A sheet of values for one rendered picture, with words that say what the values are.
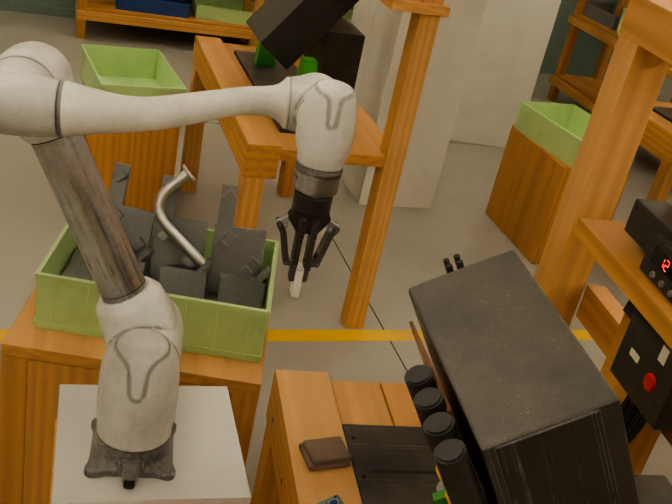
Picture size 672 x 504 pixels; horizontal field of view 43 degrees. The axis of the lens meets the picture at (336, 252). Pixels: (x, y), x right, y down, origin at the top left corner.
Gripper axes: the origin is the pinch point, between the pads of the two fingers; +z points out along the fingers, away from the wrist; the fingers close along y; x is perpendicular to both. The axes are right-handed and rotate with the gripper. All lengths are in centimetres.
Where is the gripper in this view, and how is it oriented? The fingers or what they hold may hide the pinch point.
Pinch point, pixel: (296, 280)
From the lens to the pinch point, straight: 174.8
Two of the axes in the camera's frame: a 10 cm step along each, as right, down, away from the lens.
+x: 1.7, 4.9, -8.5
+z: -1.9, 8.7, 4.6
